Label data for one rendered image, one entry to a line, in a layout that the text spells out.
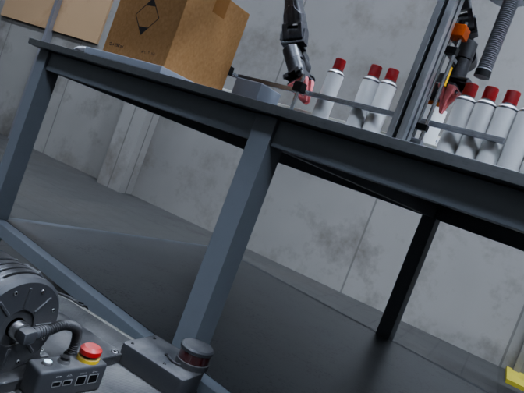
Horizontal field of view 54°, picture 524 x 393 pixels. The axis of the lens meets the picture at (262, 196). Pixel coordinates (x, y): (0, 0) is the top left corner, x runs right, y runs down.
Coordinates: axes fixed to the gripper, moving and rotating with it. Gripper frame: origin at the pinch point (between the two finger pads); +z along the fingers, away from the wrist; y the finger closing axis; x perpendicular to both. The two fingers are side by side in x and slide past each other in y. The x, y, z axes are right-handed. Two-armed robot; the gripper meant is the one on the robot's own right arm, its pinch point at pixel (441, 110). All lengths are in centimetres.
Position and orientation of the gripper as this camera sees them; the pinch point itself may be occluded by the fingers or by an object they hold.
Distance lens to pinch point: 151.4
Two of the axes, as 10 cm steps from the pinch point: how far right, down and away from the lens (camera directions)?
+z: -3.4, 9.4, 0.6
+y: -7.5, -3.1, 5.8
